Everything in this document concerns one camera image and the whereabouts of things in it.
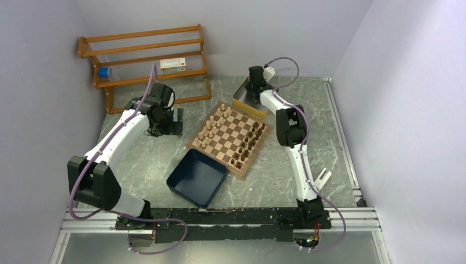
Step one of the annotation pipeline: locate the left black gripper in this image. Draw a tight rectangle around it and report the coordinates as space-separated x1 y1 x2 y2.
146 107 183 138

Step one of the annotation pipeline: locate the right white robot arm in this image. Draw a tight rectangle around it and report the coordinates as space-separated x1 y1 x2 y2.
246 66 325 229

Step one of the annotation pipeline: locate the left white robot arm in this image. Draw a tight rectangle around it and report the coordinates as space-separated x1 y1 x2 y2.
67 82 184 229

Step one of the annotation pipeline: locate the dark chess pieces group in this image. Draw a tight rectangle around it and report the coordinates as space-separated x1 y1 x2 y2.
230 122 266 170

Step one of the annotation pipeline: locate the wooden chess board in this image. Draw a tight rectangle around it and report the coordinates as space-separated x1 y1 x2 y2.
186 102 273 178

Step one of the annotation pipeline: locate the gold metal tin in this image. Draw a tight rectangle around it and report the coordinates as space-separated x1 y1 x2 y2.
232 77 269 119

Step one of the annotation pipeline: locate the white red box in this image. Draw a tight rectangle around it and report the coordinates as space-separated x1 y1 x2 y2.
160 58 186 72

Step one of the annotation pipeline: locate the blue square tray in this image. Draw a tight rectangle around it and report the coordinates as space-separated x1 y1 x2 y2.
166 149 228 208

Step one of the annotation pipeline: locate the wooden shelf rack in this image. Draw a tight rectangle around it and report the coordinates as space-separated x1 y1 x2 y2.
77 24 212 114

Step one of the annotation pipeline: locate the blue capped container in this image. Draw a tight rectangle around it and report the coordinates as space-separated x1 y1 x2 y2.
97 67 111 78

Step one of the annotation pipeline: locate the small white plastic part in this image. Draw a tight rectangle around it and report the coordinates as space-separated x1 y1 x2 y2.
314 168 332 191

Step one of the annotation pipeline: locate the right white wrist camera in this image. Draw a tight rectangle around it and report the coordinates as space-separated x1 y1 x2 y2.
263 66 276 83

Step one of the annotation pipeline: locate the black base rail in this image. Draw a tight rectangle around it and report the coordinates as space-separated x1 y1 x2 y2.
114 207 332 244

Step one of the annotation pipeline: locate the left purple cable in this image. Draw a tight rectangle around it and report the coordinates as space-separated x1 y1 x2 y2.
68 62 189 256

